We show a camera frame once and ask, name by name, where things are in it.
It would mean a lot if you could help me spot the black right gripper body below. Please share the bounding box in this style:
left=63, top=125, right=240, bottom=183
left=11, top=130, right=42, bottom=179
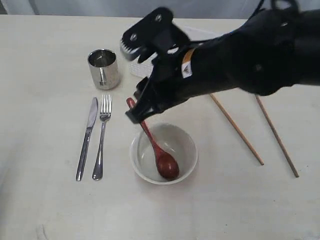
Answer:
left=134, top=47, right=200, bottom=115

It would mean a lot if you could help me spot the white plastic perforated basket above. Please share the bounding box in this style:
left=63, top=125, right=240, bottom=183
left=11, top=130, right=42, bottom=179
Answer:
left=124, top=23, right=221, bottom=78

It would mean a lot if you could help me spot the steel fork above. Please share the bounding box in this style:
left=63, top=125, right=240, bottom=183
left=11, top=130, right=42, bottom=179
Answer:
left=92, top=94, right=112, bottom=181

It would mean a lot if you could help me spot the grey ceramic bowl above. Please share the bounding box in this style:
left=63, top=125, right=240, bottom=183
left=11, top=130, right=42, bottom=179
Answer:
left=130, top=123, right=198, bottom=185

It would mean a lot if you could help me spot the wooden chopstick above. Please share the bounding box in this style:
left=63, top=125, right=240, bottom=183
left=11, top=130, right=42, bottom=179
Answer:
left=209, top=93, right=265, bottom=166
left=255, top=95, right=300, bottom=178

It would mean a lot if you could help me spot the steel table knife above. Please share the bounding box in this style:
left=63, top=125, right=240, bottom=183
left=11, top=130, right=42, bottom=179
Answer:
left=75, top=97, right=98, bottom=182

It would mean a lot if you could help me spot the dark red wooden spoon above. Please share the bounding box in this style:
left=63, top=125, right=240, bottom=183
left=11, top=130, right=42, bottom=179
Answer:
left=125, top=97, right=180, bottom=182

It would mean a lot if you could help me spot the shiny steel cup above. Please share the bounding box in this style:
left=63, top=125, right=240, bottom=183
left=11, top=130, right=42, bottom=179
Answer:
left=87, top=48, right=120, bottom=90

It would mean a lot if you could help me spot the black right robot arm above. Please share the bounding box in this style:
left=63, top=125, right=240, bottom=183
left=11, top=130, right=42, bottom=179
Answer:
left=120, top=0, right=320, bottom=124

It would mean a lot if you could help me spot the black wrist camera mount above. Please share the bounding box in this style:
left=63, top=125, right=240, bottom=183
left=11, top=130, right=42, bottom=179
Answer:
left=120, top=6, right=191, bottom=62

